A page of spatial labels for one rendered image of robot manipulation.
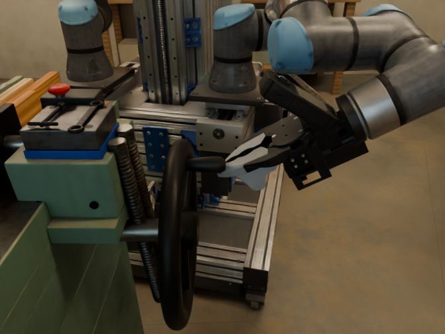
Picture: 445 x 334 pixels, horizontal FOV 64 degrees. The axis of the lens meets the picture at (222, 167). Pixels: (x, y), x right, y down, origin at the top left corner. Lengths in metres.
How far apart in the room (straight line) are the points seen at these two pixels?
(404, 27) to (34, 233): 0.56
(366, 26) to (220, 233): 1.07
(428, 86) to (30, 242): 0.53
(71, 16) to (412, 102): 1.00
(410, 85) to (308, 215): 1.48
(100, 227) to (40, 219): 0.08
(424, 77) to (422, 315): 1.25
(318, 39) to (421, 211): 1.73
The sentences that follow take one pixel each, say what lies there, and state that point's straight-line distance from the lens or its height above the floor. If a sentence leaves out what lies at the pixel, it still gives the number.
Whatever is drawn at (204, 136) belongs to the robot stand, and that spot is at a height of 0.73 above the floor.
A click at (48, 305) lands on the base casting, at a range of 0.58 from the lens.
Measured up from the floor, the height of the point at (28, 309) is 0.81.
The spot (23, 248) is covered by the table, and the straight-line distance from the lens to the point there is 0.50.
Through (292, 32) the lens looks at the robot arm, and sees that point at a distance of 0.51.
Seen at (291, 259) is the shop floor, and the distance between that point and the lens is 1.67.
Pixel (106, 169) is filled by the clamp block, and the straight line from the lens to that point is 0.48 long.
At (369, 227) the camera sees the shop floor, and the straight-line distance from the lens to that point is 1.94.
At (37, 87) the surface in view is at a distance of 0.86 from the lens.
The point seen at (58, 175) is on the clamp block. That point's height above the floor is 0.94.
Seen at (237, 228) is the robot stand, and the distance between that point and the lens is 1.48.
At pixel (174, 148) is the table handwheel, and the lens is 0.50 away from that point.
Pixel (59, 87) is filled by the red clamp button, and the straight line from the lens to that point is 0.56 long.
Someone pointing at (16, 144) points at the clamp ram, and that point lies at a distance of 0.58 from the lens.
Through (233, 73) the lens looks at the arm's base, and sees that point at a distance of 1.07.
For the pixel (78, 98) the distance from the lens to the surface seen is 0.56.
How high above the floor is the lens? 1.19
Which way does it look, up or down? 32 degrees down
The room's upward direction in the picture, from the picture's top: straight up
